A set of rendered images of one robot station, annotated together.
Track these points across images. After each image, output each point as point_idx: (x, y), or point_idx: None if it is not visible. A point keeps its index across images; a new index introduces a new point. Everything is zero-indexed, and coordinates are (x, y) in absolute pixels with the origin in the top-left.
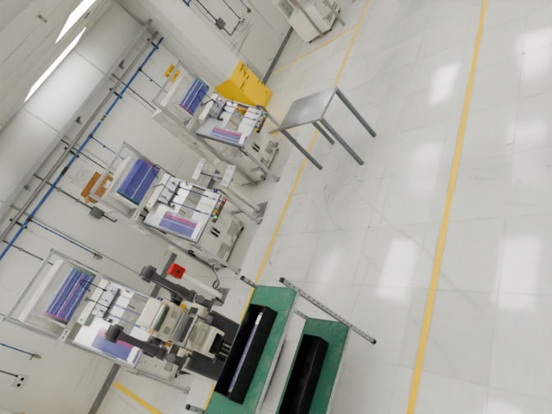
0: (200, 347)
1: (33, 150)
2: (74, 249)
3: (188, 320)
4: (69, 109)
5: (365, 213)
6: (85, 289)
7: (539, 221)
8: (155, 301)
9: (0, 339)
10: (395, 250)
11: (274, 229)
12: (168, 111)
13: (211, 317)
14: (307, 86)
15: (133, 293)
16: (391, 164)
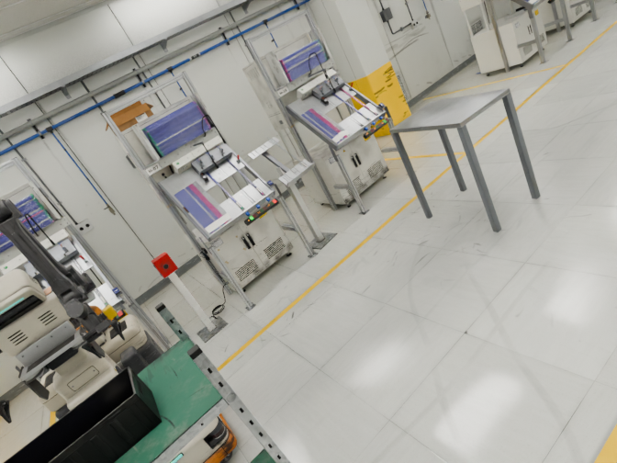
0: (72, 396)
1: (95, 55)
2: (87, 189)
3: (67, 339)
4: (160, 29)
5: (470, 307)
6: (31, 231)
7: None
8: (17, 277)
9: None
10: (499, 401)
11: (324, 272)
12: (262, 62)
13: (130, 352)
14: None
15: (91, 266)
16: (550, 247)
